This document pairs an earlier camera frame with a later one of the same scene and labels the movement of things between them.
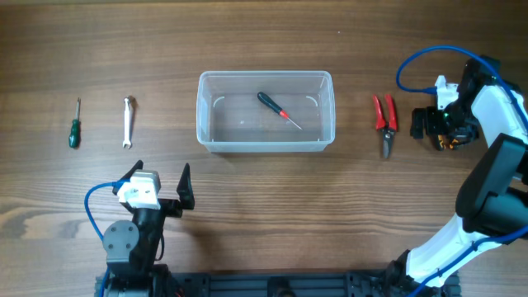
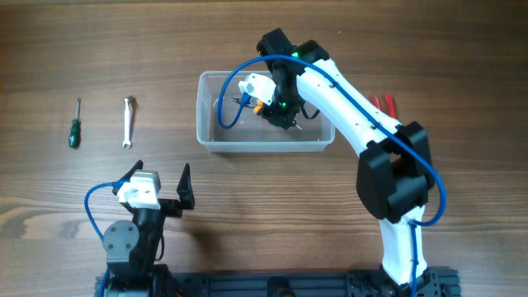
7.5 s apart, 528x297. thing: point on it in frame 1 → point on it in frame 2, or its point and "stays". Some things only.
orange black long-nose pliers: (451, 146) → (257, 106)
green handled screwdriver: (75, 137) stays
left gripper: (174, 207) stays
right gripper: (430, 114) → (285, 118)
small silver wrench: (127, 133) stays
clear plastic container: (266, 111) stays
